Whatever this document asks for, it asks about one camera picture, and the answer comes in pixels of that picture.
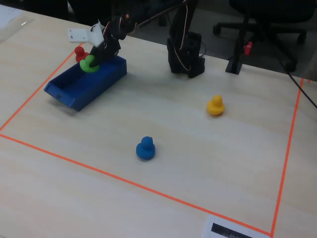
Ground red clamp knob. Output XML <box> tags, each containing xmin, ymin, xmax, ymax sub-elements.
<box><xmin>243</xmin><ymin>41</ymin><xmax>254</xmax><ymax>56</ymax></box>

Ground yellow rubber duck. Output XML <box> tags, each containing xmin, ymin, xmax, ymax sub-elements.
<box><xmin>207</xmin><ymin>95</ymin><xmax>226</xmax><ymax>117</ymax></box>

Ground green rubber duck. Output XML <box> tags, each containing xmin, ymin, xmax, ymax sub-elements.
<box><xmin>79</xmin><ymin>55</ymin><xmax>101</xmax><ymax>74</ymax></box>

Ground red rubber duck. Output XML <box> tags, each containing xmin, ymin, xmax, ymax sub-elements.
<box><xmin>74</xmin><ymin>46</ymin><xmax>90</xmax><ymax>63</ymax></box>

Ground blue plastic box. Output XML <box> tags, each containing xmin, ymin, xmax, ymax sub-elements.
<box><xmin>44</xmin><ymin>55</ymin><xmax>128</xmax><ymax>112</ymax></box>

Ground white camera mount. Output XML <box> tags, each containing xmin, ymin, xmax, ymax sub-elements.
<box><xmin>67</xmin><ymin>21</ymin><xmax>105</xmax><ymax>47</ymax></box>

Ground blue rubber duck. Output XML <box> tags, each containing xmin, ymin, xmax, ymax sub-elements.
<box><xmin>136</xmin><ymin>135</ymin><xmax>157</xmax><ymax>161</ymax></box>

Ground black stand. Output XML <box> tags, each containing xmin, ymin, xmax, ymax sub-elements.
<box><xmin>225</xmin><ymin>9</ymin><xmax>253</xmax><ymax>75</ymax></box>

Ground white paper sheet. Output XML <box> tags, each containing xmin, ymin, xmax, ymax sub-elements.
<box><xmin>0</xmin><ymin>4</ymin><xmax>35</xmax><ymax>44</ymax></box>

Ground black office chair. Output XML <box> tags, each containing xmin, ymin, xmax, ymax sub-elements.
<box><xmin>212</xmin><ymin>0</ymin><xmax>314</xmax><ymax>73</ymax></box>

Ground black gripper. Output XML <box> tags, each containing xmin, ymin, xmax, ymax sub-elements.
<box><xmin>89</xmin><ymin>23</ymin><xmax>124</xmax><ymax>69</ymax></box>

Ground orange tape strip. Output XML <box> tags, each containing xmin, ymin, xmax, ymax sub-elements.
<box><xmin>0</xmin><ymin>43</ymin><xmax>84</xmax><ymax>132</ymax></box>
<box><xmin>0</xmin><ymin>133</ymin><xmax>273</xmax><ymax>237</ymax></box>
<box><xmin>270</xmin><ymin>77</ymin><xmax>305</xmax><ymax>237</ymax></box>

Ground black table cable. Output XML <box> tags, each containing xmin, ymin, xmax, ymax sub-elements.
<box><xmin>279</xmin><ymin>59</ymin><xmax>317</xmax><ymax>110</ymax></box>

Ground white paper with black bar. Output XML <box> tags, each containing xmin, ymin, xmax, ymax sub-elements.
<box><xmin>201</xmin><ymin>215</ymin><xmax>272</xmax><ymax>238</ymax></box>

